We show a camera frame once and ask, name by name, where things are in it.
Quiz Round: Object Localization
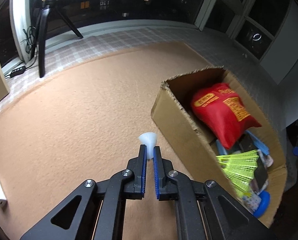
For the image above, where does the checked sheet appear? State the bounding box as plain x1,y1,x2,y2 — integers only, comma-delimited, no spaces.
0,27,289,132

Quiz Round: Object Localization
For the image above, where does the red cloth bag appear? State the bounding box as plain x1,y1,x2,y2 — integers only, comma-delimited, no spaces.
191,82,262,149

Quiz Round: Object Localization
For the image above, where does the yellow shuttlecock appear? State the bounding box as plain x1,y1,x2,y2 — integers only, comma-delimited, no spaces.
216,149,261,198

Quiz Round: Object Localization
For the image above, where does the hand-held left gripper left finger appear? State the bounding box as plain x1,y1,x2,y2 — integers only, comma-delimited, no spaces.
20,144,147,240

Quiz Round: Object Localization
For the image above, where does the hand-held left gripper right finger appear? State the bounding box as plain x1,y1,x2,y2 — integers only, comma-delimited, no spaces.
153,146,277,240

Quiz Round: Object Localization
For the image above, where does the black power strip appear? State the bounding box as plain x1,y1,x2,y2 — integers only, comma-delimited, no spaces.
4,65,27,79

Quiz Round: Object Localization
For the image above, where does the black tripod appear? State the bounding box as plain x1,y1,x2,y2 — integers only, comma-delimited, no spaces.
36,0,84,78

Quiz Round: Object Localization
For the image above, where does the white window frame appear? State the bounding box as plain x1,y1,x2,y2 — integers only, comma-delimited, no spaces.
9,0,298,63

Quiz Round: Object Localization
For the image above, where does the blue round container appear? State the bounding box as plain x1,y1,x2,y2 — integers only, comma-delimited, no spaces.
253,190,271,218

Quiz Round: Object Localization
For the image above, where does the cardboard box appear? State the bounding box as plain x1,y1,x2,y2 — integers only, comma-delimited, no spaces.
151,66,288,228

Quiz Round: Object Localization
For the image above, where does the dark card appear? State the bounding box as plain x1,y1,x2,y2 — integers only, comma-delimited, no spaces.
239,135,257,153

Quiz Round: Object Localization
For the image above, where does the white funnel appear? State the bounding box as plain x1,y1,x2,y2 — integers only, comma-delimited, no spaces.
138,132,158,161

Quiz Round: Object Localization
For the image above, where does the patterned tissue pack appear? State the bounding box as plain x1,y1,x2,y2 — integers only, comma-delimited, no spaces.
241,192,262,212

